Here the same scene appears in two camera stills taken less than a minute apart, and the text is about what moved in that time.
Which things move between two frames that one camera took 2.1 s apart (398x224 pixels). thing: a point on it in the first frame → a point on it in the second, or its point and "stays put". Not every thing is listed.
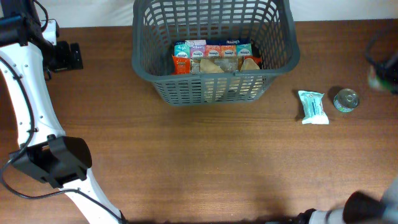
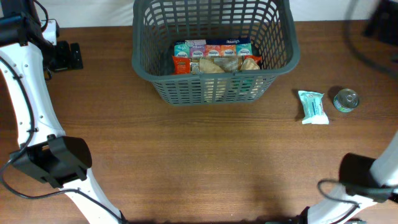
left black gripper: x=68 y=61 stays put
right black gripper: x=390 y=71 → x=390 y=30
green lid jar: x=377 y=83 → x=246 y=84
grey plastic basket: x=158 y=24 stays put
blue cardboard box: x=213 y=48 stays put
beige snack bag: x=231 y=88 → x=218 y=65
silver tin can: x=346 y=100 stays put
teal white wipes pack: x=313 y=104 stays put
